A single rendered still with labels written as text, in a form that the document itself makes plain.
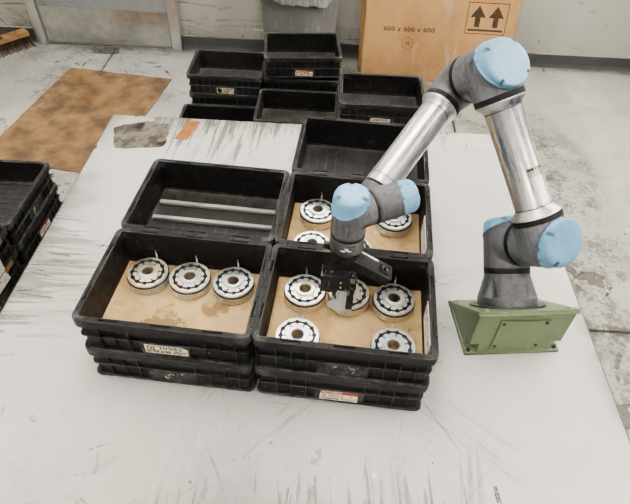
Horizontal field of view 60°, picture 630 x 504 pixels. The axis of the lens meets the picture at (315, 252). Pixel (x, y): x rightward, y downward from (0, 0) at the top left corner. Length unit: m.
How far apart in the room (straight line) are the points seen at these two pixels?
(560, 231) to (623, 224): 1.96
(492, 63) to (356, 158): 0.69
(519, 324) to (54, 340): 1.18
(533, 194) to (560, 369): 0.48
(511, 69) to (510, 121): 0.11
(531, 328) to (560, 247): 0.24
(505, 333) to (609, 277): 1.54
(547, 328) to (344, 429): 0.57
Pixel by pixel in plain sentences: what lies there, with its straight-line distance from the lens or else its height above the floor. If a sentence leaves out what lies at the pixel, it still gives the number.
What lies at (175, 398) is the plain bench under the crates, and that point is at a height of 0.70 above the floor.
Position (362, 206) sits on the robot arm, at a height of 1.19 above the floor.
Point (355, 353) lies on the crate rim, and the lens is 1.18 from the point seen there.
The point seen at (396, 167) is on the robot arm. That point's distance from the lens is 1.30.
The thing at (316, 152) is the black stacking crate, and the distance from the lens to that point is 1.86.
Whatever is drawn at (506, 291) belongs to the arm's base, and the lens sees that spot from 1.46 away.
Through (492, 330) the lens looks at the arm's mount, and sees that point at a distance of 1.45.
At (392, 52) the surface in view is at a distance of 4.07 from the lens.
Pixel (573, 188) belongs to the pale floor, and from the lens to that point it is 3.42.
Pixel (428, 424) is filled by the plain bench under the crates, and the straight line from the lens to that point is 1.38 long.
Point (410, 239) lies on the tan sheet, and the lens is 1.57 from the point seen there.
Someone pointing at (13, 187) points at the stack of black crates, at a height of 0.38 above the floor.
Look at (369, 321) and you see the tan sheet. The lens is 1.36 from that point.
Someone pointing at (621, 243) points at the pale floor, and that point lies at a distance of 3.18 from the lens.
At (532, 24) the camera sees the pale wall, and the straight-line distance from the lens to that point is 4.47.
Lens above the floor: 1.90
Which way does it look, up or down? 45 degrees down
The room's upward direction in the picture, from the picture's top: 2 degrees clockwise
